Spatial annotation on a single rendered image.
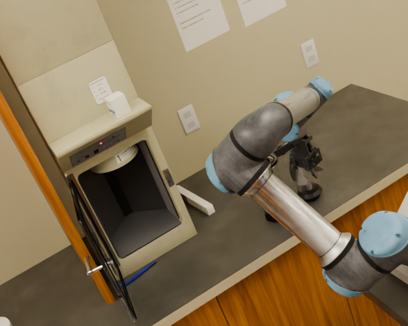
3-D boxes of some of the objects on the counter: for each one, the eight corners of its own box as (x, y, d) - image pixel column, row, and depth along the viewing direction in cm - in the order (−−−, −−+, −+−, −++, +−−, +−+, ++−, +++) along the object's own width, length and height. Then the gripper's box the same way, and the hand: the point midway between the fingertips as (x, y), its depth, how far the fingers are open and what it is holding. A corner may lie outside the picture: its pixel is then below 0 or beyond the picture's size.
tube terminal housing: (99, 249, 238) (2, 71, 202) (171, 207, 246) (90, 29, 210) (120, 281, 216) (16, 86, 181) (197, 233, 225) (113, 39, 189)
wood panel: (70, 244, 248) (-133, -117, 183) (78, 240, 249) (-123, -120, 184) (108, 305, 207) (-138, -132, 142) (116, 301, 208) (-125, -137, 142)
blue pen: (124, 286, 213) (122, 283, 213) (155, 261, 219) (154, 259, 218) (125, 287, 212) (124, 284, 212) (157, 262, 218) (155, 260, 218)
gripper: (294, 149, 200) (310, 200, 210) (321, 126, 206) (335, 177, 216) (274, 144, 206) (291, 195, 216) (302, 123, 213) (317, 173, 223)
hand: (306, 182), depth 218 cm, fingers open, 8 cm apart
